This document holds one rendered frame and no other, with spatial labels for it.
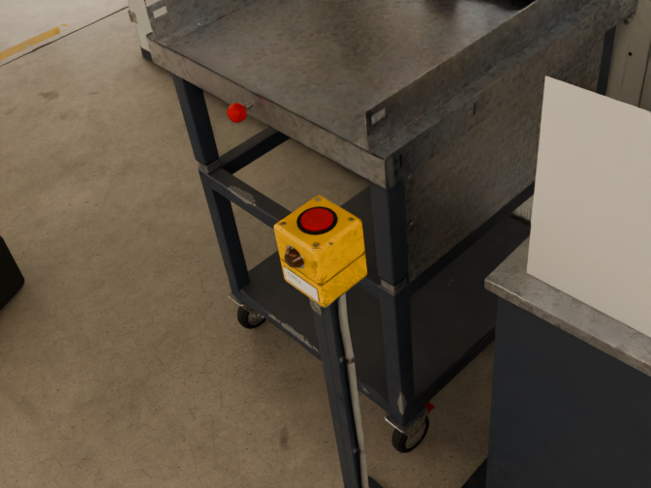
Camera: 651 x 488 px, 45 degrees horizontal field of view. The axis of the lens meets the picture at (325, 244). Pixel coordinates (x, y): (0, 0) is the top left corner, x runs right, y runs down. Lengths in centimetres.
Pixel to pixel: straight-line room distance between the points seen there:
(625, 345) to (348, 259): 35
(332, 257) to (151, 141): 193
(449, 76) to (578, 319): 42
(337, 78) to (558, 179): 49
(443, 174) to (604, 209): 42
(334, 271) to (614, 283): 34
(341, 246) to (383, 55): 51
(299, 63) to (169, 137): 148
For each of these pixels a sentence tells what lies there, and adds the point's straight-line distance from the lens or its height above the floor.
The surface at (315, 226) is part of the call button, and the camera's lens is 93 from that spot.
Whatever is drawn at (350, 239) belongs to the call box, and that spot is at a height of 88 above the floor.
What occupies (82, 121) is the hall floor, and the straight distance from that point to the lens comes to 304.
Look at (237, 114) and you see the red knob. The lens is 130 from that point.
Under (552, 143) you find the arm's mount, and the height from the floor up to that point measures 97.
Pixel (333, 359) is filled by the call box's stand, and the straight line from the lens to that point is 111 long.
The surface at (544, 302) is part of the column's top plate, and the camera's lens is 105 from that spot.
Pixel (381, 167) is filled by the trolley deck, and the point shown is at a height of 83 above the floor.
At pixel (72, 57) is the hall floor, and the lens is 350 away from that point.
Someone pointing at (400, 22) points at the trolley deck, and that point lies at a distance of 146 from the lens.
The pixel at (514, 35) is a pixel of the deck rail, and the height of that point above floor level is 88.
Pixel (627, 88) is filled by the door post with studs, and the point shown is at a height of 62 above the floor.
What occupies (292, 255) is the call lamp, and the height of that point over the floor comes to 88.
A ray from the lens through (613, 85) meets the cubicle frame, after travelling 171.
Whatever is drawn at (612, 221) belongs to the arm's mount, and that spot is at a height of 90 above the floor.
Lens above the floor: 152
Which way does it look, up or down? 43 degrees down
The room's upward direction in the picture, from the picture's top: 8 degrees counter-clockwise
